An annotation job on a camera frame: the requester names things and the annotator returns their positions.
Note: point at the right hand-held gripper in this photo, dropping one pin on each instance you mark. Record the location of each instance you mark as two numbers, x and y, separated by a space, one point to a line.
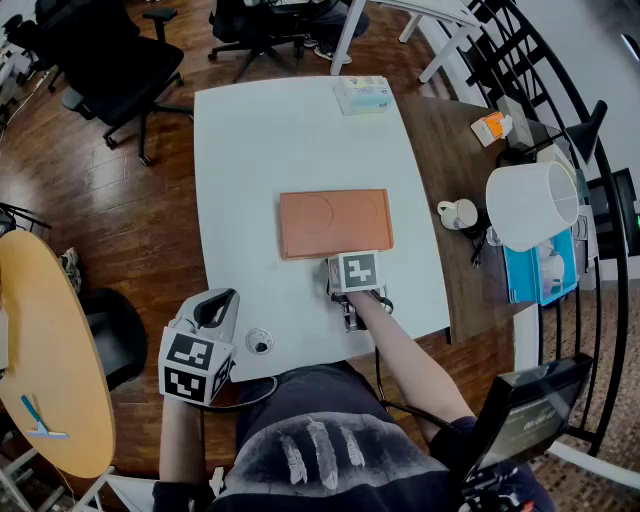
354 280

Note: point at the black tablet screen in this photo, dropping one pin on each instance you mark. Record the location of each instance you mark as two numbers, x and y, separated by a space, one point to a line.
530 415

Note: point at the person's left forearm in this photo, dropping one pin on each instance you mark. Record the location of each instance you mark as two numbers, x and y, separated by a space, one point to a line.
181 445

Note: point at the white desk frame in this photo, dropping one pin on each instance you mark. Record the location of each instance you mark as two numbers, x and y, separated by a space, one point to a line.
415 30

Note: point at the black office chair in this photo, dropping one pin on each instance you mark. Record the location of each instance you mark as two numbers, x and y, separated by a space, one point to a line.
270 25
115 65

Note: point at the blue product box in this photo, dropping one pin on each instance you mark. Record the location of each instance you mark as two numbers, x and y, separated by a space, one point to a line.
540 272

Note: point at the round yellow table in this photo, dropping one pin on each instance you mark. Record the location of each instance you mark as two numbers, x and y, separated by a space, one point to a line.
55 360

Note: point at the dark wooden side table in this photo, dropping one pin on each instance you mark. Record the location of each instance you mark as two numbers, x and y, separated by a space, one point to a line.
465 200

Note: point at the person's dark feather-print shirt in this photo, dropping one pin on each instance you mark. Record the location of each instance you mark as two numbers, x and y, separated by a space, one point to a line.
350 445

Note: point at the white mug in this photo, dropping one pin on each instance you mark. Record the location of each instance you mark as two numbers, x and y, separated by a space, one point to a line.
459 214

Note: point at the pastel tissue pack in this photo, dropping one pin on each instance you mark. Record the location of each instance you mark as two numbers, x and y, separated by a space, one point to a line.
364 94

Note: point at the person's right forearm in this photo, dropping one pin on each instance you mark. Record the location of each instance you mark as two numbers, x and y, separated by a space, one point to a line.
406 365

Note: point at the blue squeegee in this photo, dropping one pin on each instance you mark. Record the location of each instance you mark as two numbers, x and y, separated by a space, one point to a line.
40 425

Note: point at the black round stool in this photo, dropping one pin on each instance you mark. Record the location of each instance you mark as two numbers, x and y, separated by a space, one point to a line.
117 337

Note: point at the white lamp shade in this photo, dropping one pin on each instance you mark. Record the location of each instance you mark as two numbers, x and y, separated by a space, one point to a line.
531 204

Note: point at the black metal railing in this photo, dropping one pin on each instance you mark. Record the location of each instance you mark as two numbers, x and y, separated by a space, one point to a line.
580 200

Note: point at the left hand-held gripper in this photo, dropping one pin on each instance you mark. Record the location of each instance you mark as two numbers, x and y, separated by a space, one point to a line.
197 350

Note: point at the orange and white small box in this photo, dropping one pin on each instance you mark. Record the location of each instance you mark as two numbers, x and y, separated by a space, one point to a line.
490 128

